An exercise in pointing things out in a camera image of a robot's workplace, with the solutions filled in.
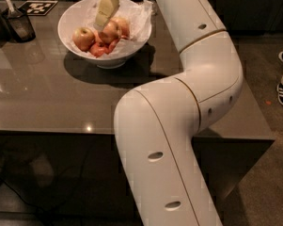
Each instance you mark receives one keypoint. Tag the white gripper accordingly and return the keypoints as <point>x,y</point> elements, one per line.
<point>106,10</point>

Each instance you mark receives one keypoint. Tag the red-yellow apple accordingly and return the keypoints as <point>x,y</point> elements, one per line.
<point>111,32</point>

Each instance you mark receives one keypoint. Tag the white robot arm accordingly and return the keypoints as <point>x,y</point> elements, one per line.
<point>154,124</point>

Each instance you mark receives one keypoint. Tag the apple at back right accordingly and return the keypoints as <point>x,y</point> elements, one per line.
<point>124,26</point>

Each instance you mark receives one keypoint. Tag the white ceramic bowl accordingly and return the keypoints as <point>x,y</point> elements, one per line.
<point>75,14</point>

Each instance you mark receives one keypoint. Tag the yellow-red apple left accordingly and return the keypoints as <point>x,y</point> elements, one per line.
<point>83,38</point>

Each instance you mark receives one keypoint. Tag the red apple under centre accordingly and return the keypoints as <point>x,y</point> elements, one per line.
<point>112,45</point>

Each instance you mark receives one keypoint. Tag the red apple front bottom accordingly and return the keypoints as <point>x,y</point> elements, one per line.
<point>98,49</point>

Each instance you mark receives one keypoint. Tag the black white fiducial marker card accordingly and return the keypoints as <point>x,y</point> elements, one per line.
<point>37,7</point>

